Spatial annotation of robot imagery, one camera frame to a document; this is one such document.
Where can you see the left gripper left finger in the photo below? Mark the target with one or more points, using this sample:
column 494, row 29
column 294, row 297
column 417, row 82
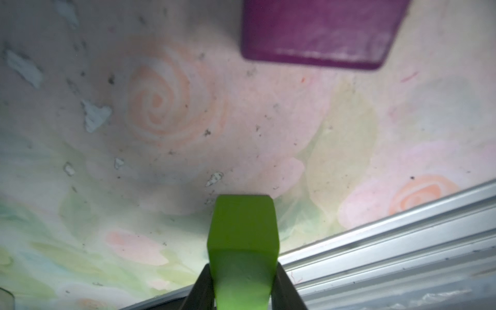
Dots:
column 201, row 296

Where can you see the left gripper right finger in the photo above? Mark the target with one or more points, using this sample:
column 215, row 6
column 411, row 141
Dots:
column 284, row 295

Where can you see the green block front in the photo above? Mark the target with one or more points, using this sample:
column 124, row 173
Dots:
column 243, row 247

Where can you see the purple cube block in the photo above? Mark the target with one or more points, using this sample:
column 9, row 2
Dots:
column 343, row 34

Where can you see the aluminium front rail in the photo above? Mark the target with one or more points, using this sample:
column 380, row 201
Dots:
column 431, row 256

